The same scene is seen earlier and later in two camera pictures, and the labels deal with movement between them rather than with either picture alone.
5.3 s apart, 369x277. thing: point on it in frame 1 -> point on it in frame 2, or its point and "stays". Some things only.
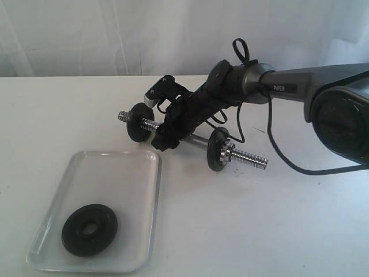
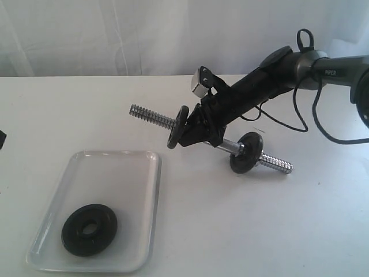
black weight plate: [89, 230] stays
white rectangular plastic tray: [127, 182] stays
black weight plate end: [215, 142] -> [254, 146]
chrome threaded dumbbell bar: [228, 152] -> [235, 149]
